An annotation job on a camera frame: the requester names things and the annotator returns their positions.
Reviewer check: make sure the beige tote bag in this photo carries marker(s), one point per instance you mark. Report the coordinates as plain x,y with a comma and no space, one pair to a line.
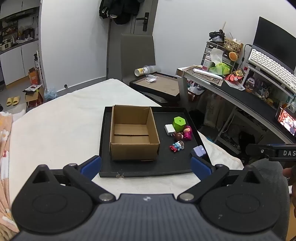
212,111

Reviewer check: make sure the green hexagonal container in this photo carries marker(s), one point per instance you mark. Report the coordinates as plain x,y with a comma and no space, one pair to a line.
179,124

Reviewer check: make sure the person's right hand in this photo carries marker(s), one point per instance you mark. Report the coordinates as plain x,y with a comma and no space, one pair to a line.
287,172

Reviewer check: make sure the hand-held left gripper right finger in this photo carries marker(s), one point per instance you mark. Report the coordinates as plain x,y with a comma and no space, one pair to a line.
200,167

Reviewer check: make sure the brown cardboard box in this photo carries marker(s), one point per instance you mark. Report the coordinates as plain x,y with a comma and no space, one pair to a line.
135,143

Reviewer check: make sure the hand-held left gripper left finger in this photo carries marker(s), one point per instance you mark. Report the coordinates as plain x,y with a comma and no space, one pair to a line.
90,166

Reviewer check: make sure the phone with lit screen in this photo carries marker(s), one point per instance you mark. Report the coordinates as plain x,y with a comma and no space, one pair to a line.
286,120

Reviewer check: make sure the white rolled tube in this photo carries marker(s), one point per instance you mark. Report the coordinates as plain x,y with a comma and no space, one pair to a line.
207,73

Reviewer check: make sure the yellow slipper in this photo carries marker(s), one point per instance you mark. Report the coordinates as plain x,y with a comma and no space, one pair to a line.
16,100
9,102

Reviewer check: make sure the green plastic bag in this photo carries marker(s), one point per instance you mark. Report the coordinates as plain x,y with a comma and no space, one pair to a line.
219,68

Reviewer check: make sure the white face mask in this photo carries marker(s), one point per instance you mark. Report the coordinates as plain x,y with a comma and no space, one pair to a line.
151,78

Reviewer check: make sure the white keyboard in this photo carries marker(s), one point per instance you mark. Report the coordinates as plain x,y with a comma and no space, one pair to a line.
268,62

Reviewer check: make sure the purple cube toy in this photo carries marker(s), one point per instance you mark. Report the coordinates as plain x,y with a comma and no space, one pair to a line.
198,151

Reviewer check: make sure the red basket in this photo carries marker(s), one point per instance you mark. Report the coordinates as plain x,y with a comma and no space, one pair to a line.
195,96

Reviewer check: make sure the brown desk mat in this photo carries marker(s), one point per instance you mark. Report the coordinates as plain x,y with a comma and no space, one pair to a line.
201,78

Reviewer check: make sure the white plug charger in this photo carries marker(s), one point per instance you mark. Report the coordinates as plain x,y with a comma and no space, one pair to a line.
169,129

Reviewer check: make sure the white kitchen cabinets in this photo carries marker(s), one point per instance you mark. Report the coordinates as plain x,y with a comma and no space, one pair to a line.
13,62

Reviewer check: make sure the peach floral blanket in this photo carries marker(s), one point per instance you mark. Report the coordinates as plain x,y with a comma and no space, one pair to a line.
4,148

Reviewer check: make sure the orange carton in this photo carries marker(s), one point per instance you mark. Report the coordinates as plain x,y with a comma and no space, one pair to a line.
34,76

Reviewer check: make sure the orange plush toy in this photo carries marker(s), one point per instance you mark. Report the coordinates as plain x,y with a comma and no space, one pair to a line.
233,56

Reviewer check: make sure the grey door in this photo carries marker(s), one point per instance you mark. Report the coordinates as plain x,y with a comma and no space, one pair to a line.
150,9

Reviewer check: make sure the open cardboard floor box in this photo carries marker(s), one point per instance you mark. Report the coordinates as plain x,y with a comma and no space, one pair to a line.
33,96

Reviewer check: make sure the pink hooded figurine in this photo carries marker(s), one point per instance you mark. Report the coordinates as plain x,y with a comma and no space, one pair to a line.
187,134

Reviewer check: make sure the dark desk with grey frame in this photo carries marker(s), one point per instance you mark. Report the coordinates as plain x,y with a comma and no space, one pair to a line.
252,102

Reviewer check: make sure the paper cup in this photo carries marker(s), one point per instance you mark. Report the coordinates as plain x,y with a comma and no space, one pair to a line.
144,70

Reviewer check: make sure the blue and red figurine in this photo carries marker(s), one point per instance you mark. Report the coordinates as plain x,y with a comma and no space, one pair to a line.
177,146

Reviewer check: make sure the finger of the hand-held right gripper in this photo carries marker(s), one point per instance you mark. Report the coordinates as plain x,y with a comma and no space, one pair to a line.
257,150

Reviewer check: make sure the brown-haired doll figurine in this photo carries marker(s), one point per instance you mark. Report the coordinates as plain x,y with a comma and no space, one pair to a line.
178,136

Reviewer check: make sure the large black open box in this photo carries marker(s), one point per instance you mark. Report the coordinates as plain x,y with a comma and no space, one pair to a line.
161,87

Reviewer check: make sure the woven basket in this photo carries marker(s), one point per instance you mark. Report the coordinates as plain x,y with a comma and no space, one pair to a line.
232,45

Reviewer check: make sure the black computer monitor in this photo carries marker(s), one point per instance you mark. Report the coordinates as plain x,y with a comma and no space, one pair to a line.
275,41

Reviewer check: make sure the black shallow tray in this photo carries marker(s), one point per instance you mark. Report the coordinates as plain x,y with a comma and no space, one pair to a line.
175,162

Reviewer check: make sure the black hanging clothes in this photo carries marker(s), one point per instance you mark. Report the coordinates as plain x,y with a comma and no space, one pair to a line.
120,11

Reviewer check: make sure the clear drawer organizer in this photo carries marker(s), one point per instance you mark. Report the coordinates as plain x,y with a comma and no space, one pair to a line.
205,52

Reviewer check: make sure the blue plastic bag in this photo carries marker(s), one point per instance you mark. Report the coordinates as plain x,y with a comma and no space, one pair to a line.
50,94

